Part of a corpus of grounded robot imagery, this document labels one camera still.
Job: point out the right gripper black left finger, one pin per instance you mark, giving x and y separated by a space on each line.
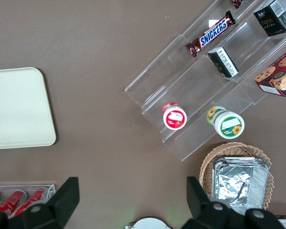
59 202

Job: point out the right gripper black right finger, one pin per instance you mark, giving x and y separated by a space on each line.
200 210

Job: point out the aluminium foil tray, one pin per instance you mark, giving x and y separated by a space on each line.
238 183

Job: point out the light wicker basket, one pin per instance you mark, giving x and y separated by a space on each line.
209 162

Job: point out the cream rectangular tray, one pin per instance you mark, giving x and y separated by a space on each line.
19 107

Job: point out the clear acrylic bottle rack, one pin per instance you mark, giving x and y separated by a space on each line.
51 188

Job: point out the red cola bottle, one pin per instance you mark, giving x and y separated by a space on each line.
33 199
10 202

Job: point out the green lid sunflower jar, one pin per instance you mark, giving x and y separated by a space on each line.
230 126

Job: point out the red lid jar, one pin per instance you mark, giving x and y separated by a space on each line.
175 119

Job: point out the clear acrylic stepped stand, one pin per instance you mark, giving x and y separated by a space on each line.
162 71

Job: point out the small black carton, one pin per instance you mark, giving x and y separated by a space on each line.
224 63
272 19

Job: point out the red chocolate chip cookie box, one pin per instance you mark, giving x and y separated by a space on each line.
281 74

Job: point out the Snickers chocolate bar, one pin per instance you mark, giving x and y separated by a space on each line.
212 33
237 3

